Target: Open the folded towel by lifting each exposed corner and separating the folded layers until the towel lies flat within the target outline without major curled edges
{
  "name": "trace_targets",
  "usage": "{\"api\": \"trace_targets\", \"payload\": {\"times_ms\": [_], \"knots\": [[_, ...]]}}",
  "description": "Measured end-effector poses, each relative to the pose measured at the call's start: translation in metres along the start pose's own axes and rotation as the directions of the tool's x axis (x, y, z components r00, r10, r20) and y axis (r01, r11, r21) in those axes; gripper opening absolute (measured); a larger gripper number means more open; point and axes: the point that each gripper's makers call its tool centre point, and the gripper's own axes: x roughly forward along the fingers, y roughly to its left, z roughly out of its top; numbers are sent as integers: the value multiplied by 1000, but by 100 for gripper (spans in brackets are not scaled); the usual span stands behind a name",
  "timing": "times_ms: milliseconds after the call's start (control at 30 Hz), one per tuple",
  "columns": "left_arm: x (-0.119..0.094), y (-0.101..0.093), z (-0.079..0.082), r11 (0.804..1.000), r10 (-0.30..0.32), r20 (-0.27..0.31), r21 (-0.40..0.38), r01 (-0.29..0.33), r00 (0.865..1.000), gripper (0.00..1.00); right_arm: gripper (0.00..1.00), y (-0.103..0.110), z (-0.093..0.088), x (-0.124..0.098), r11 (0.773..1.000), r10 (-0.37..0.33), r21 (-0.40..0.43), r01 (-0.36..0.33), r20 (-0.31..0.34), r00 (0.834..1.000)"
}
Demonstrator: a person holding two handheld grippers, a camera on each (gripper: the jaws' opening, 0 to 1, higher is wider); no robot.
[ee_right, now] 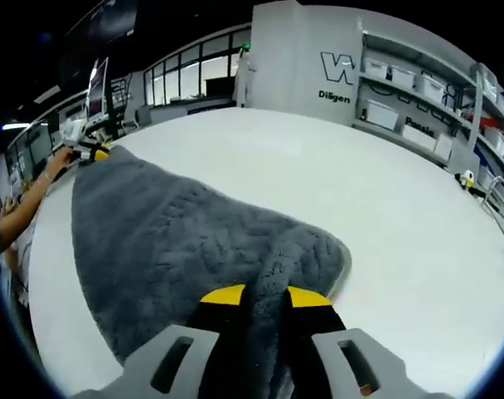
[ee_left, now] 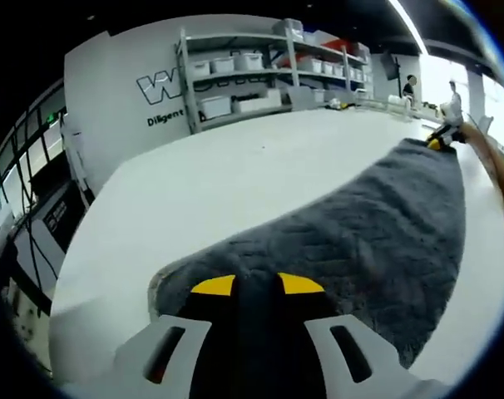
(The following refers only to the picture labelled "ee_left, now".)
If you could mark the grey towel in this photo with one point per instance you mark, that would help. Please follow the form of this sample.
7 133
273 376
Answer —
360 232

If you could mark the long ceiling light strip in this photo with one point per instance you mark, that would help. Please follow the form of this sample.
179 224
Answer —
408 21

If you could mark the yellow black object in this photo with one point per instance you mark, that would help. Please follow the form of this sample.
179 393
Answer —
339 104

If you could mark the white machine cabinet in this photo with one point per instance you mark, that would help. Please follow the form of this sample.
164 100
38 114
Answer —
56 224

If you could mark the group of white storage bins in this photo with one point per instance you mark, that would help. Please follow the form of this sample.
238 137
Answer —
223 64

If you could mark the dark glass partition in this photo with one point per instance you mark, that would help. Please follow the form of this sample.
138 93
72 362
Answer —
27 137

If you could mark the grey metal shelf rack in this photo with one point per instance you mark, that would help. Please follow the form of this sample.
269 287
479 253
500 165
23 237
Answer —
185 83

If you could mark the black wall screen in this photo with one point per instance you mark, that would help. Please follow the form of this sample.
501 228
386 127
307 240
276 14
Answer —
390 66

